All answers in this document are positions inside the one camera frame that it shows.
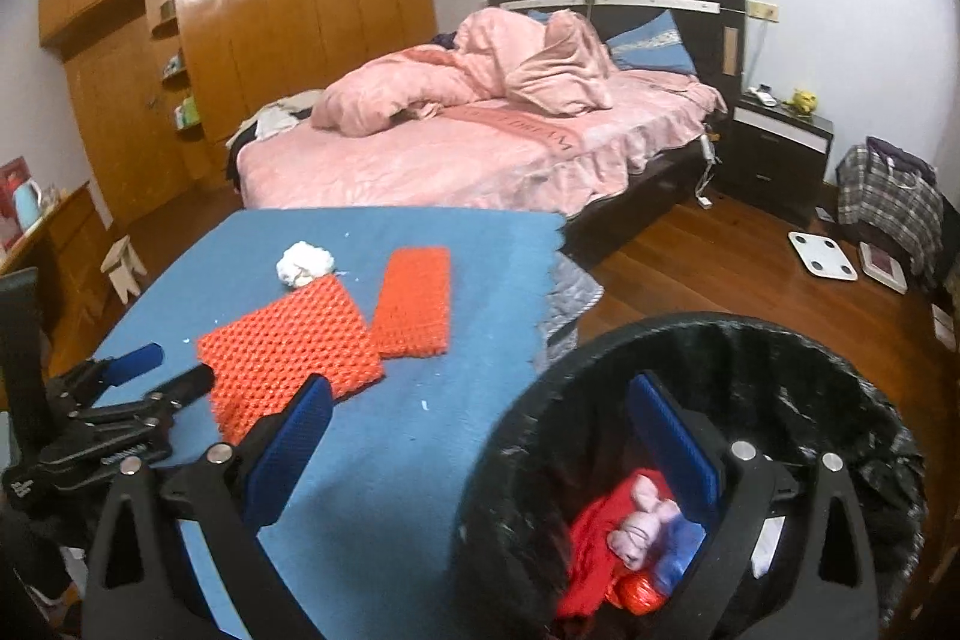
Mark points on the wall socket strip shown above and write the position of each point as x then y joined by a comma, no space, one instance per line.
763,9

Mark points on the pink bed with quilt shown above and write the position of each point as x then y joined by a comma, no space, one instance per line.
450,160

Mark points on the white crumpled paper wad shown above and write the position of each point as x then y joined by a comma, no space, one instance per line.
304,261

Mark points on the white framed board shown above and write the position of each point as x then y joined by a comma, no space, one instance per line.
883,269

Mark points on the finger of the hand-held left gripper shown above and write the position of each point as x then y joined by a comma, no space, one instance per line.
135,359
187,381

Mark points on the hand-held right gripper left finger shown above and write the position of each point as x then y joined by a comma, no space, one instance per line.
289,452

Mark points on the dark bed frame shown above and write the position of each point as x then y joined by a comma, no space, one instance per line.
637,190

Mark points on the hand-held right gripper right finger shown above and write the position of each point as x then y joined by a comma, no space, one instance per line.
671,437

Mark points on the person's left forearm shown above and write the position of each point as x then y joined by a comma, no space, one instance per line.
30,557

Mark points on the blue pillow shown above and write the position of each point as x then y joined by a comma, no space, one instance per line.
652,48

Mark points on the red box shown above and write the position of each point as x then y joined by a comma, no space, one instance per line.
9,197

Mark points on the black lined trash bin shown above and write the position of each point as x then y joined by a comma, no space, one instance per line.
525,460

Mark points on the plaid bag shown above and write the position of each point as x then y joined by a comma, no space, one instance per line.
889,205

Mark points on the pink duvet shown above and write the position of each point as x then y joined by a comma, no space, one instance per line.
390,93

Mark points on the black stand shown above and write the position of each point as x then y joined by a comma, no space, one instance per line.
19,347

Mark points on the wooden desk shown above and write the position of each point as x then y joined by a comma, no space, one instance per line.
67,250

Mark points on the yellow plush toy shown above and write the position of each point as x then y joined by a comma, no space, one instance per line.
802,102

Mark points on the grey quilted cloth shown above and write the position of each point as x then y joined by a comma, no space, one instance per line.
570,302

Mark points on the blue plastic bag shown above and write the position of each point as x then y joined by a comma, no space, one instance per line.
679,550

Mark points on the dark nightstand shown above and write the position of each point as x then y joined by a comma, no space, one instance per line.
780,168

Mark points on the white bathroom scale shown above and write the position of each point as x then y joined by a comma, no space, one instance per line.
821,256

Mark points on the small white stool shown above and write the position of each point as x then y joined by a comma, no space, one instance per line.
124,265

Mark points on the small orange mesh mat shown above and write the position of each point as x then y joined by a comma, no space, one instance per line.
412,302

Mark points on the pile of clothes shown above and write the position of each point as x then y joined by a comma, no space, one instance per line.
274,119

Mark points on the wooden wardrobe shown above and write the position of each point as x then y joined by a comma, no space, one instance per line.
300,10

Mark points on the light blue kettle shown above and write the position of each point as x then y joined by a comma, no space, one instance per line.
28,205

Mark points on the red cloth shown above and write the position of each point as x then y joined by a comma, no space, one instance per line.
592,550

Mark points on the green box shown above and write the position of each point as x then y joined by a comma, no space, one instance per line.
186,114

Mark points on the large orange mesh mat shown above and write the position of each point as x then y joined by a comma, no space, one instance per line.
285,347

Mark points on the white device on nightstand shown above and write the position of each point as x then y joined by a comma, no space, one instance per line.
765,96

